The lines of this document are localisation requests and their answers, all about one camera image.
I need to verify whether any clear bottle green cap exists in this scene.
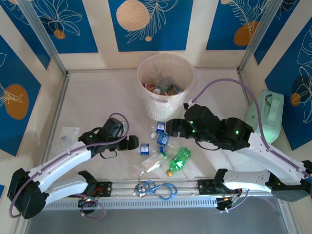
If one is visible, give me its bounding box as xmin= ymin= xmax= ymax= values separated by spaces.
xmin=156 ymin=76 xmax=174 ymax=92
xmin=140 ymin=151 xmax=168 ymax=174

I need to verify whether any blue label bottle white cap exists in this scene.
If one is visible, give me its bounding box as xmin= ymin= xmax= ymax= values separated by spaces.
xmin=150 ymin=132 xmax=182 ymax=151

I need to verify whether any green bottle yellow cap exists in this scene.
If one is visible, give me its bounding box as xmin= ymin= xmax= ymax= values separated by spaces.
xmin=165 ymin=147 xmax=192 ymax=176

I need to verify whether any white plastic bin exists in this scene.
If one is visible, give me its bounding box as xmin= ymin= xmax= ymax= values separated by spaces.
xmin=136 ymin=53 xmax=197 ymax=122

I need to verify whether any mint green case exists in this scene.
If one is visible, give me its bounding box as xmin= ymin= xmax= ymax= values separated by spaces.
xmin=245 ymin=89 xmax=285 ymax=144

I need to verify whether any clear plastic wrapper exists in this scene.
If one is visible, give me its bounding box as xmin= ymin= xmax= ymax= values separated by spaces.
xmin=52 ymin=137 xmax=74 ymax=153

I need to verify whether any blue stethoscope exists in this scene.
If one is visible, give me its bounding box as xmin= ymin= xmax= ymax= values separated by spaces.
xmin=133 ymin=170 xmax=178 ymax=201

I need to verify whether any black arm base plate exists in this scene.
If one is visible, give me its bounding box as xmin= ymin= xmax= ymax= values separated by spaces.
xmin=94 ymin=181 xmax=113 ymax=197
xmin=196 ymin=179 xmax=220 ymax=195

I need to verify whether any aluminium mounting rail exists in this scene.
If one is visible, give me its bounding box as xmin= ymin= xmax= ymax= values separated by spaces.
xmin=46 ymin=179 xmax=276 ymax=211

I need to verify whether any aluminium frame post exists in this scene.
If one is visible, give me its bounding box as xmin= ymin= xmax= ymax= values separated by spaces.
xmin=18 ymin=0 xmax=69 ymax=75
xmin=237 ymin=0 xmax=285 ymax=74

